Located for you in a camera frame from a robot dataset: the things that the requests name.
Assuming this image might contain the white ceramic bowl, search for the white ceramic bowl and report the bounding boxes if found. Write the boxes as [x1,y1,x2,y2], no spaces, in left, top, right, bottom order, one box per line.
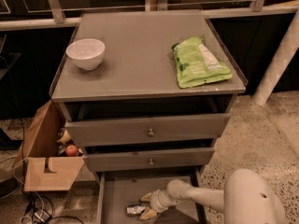
[66,38,106,70]

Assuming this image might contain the grey drawer cabinet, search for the grey drawer cabinet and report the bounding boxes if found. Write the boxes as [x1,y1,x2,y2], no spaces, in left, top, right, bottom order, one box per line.
[49,9,249,224]

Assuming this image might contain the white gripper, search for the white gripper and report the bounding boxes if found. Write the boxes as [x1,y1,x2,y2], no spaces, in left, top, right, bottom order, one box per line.
[139,189,175,221]

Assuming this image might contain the grey bottom drawer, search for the grey bottom drawer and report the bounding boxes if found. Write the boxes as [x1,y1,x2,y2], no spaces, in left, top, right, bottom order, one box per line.
[96,167,208,224]

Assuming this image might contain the red apple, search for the red apple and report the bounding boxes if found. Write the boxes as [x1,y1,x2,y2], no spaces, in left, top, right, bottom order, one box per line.
[65,145,78,157]

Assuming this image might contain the silver redbull can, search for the silver redbull can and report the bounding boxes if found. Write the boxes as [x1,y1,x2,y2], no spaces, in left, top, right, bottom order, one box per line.
[126,204,147,216]

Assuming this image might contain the grey top drawer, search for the grey top drawer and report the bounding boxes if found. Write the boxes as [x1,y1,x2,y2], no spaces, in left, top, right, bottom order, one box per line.
[65,113,231,147]

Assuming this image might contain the green snack bag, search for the green snack bag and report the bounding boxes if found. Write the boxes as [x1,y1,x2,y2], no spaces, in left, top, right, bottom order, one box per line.
[171,36,233,89]

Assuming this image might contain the metal window railing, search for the metal window railing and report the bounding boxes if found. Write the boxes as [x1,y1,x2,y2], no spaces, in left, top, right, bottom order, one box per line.
[0,0,298,32]

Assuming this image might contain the grey middle drawer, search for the grey middle drawer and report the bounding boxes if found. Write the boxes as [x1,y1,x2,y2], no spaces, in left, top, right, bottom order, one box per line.
[83,147,215,173]

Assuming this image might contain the cables on floor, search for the cables on floor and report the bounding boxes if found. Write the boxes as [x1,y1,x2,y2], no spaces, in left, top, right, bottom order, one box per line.
[0,154,86,224]

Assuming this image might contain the grey drawer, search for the grey drawer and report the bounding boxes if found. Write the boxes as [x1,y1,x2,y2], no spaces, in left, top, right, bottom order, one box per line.
[65,113,231,147]
[96,167,208,224]
[83,147,215,173]

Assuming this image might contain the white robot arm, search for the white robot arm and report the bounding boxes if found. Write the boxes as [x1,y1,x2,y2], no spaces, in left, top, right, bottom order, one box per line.
[139,169,285,224]

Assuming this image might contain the brown cardboard box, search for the brown cardboard box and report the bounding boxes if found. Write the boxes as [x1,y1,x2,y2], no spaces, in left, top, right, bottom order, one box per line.
[14,101,83,192]

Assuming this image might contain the packaged item in box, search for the packaged item in box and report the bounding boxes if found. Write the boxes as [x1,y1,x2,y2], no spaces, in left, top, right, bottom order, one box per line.
[57,128,73,146]

